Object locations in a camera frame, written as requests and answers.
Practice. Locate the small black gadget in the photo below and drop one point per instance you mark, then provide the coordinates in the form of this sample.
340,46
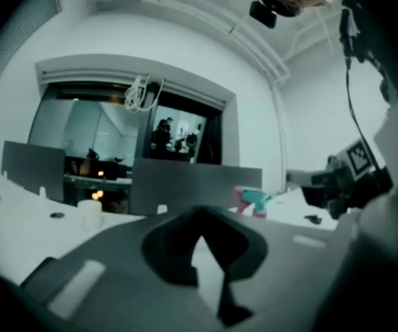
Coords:
313,219

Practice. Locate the small glowing lamps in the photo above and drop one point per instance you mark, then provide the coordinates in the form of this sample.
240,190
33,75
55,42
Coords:
97,195

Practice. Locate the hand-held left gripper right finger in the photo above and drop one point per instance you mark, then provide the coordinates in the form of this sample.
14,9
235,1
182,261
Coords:
289,272

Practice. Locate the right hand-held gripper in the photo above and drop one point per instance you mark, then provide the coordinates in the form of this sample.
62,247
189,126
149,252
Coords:
361,161

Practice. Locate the white mug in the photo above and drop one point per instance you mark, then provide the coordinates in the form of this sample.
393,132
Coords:
90,214

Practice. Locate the grey desk divider panel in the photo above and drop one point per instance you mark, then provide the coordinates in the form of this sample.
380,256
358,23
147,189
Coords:
195,182
33,169

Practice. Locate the white divider bracket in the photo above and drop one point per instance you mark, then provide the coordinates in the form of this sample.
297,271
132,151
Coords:
42,192
162,209

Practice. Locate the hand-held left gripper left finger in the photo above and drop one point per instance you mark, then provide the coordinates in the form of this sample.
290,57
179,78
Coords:
116,282

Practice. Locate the teal pink spray nozzle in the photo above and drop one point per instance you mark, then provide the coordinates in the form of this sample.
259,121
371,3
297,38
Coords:
256,199

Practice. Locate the window blinds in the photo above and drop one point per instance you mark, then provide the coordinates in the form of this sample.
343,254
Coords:
12,47

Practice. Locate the person's dark clothed body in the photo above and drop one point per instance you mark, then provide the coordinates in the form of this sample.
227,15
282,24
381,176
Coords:
385,29

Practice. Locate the black head camera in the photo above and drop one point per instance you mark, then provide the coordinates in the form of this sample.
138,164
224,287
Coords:
264,14

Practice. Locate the white ceiling pipes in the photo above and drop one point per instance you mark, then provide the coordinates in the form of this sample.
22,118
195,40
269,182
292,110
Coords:
247,36

